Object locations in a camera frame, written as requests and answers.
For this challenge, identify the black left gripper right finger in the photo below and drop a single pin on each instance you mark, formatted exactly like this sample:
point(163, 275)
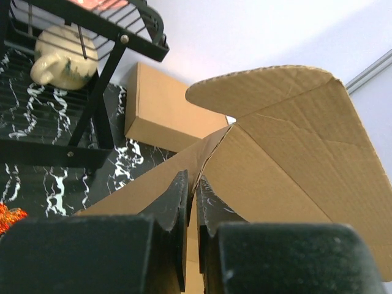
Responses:
point(237, 256)

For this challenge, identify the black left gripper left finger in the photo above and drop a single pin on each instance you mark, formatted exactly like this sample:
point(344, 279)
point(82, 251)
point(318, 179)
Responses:
point(140, 253)

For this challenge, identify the closed brown cardboard box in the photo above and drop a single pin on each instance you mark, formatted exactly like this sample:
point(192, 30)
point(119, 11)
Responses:
point(158, 114)

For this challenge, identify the small orange flower toy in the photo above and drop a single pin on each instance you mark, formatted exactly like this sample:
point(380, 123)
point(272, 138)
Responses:
point(8, 217)

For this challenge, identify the beige cup in rack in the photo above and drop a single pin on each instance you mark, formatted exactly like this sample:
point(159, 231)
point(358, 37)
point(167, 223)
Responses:
point(64, 57)

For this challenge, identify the beige and pink plate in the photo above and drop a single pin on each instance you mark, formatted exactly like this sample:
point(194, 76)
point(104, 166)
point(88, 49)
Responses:
point(100, 5)

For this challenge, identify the black wire tray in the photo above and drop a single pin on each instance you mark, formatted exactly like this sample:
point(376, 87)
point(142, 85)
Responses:
point(37, 122)

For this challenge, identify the black wire plate rack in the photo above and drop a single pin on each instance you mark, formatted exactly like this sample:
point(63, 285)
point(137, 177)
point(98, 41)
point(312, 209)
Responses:
point(135, 27)

